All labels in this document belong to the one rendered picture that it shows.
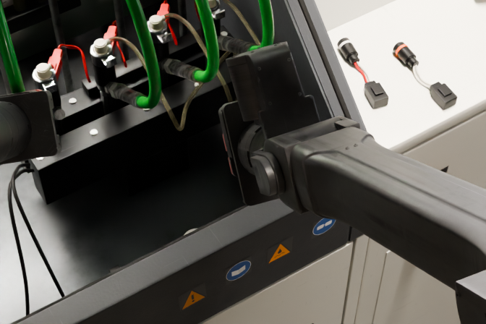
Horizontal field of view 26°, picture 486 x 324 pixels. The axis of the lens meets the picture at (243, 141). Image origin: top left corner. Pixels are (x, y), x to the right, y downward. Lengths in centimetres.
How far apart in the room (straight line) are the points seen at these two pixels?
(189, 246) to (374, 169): 63
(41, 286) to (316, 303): 43
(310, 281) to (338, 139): 75
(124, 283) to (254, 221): 18
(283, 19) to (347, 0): 16
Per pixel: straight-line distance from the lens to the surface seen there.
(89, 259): 148
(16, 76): 108
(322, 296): 162
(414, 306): 189
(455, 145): 151
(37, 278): 147
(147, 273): 132
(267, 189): 86
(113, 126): 142
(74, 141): 141
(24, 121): 105
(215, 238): 134
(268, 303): 153
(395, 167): 72
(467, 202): 63
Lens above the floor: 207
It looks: 52 degrees down
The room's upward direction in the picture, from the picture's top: straight up
